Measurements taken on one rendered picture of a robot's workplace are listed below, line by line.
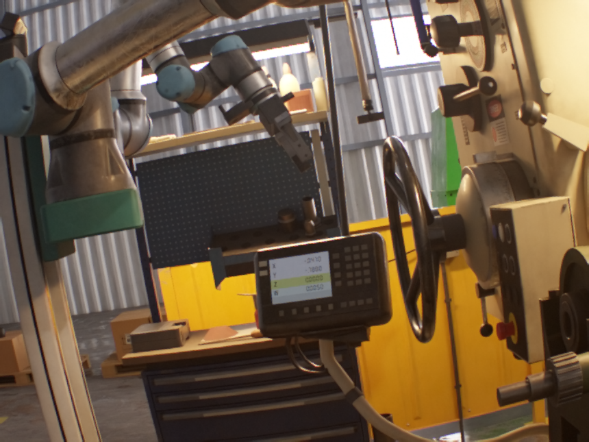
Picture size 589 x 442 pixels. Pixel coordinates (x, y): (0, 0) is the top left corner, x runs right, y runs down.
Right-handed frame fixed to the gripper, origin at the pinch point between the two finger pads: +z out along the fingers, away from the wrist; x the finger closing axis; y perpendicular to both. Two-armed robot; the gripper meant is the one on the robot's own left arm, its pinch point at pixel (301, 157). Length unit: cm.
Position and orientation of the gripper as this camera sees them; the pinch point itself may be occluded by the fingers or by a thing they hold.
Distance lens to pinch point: 183.2
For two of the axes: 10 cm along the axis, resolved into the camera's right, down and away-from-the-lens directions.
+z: 5.5, 8.3, -0.8
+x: -0.3, 1.1, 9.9
